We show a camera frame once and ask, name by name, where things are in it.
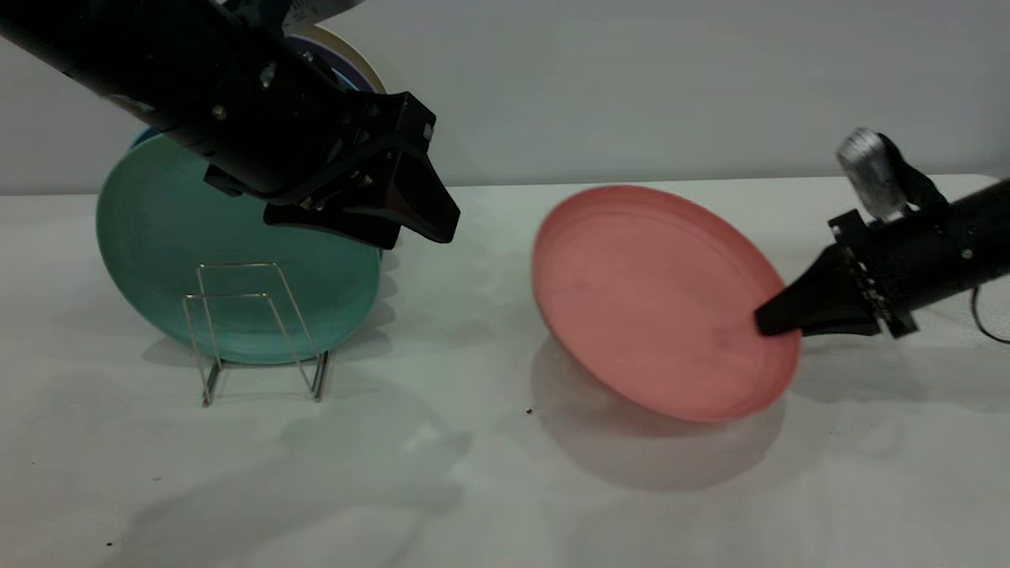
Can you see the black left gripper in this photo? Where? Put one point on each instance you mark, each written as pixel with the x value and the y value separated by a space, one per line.
pixel 300 134

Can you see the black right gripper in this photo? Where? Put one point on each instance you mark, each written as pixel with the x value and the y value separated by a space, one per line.
pixel 923 252

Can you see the pink round plate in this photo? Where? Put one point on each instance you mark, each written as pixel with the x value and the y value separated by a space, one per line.
pixel 647 308

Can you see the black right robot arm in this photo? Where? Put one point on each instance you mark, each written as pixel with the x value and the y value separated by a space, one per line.
pixel 994 237

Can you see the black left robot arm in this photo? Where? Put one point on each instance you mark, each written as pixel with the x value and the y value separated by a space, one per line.
pixel 95 47

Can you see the dark purple round plate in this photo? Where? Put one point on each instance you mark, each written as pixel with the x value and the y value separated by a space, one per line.
pixel 331 57

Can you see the beige round plate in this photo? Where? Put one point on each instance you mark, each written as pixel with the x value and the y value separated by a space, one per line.
pixel 351 49

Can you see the green round plate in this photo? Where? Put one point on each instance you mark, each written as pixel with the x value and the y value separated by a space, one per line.
pixel 158 237

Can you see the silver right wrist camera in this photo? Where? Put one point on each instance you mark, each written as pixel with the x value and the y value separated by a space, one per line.
pixel 868 170

